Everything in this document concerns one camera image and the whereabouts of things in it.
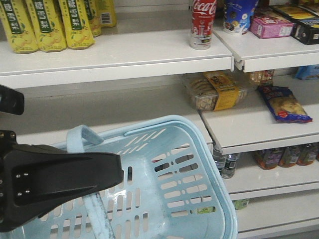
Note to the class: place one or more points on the clear cookie box yellow band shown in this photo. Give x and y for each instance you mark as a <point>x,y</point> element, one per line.
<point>216,90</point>

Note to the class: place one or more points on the blue snack bag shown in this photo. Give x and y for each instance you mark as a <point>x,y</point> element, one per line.
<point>283,105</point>

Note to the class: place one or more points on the pink snack box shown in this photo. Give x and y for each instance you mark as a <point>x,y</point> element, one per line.
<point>265,27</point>

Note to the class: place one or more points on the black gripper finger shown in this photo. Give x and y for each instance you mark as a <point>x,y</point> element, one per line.
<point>38,178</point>

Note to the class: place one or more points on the red coke can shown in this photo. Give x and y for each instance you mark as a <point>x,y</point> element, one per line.
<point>202,19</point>

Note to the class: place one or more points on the light blue plastic basket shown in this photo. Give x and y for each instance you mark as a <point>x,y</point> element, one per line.
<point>171,188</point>

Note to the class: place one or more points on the white metal shelf unit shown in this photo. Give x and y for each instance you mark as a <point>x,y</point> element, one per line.
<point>132,73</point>

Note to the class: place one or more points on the blue instant cup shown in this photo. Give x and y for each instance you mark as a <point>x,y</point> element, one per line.
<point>237,14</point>

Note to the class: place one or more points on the yellow pear drink carton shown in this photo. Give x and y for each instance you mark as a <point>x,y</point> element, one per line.
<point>47,25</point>
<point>18,26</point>
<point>76,24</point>

